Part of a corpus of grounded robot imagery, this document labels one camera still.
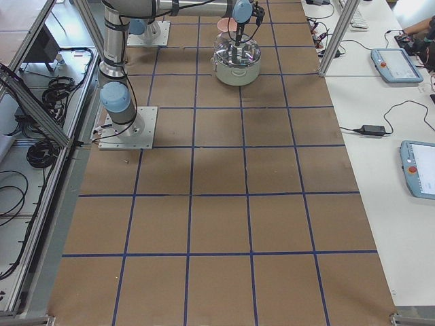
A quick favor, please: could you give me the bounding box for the pink bowl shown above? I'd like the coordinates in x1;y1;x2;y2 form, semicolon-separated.
217;18;237;33

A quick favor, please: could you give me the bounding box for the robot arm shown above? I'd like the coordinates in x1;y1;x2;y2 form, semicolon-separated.
128;19;161;46
99;1;264;136

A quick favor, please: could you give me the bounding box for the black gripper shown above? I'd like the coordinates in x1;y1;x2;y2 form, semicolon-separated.
234;20;248;47

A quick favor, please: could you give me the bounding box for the aluminium frame post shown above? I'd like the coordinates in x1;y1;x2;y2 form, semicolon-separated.
318;0;360;77

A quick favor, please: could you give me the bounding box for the glass pot lid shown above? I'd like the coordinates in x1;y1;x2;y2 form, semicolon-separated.
214;32;261;68

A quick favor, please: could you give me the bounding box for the blue teach pendant near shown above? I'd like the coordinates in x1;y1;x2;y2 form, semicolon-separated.
400;141;434;200

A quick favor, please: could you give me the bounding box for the black power brick with cable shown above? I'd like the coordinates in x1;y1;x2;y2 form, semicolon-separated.
339;100;434;137

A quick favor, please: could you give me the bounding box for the blue teach pendant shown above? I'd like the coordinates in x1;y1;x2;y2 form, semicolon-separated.
400;141;434;200
370;48;423;84

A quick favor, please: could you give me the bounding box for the pale green electric pot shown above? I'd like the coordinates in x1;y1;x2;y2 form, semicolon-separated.
211;56;261;86

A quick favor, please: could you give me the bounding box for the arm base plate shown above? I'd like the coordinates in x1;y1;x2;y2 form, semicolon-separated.
127;19;171;48
98;107;158;150

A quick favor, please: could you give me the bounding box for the blue teach pendant far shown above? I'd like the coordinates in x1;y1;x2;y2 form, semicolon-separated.
370;48;423;84

